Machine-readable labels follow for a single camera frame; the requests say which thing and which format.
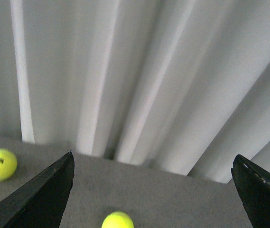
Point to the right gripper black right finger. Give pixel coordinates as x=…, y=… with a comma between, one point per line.
x=253, y=186

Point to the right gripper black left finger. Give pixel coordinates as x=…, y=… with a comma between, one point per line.
x=41, y=202

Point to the plain yellow tennis ball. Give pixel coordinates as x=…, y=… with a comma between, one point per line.
x=118, y=219

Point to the white pleated curtain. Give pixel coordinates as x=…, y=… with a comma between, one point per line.
x=177, y=85

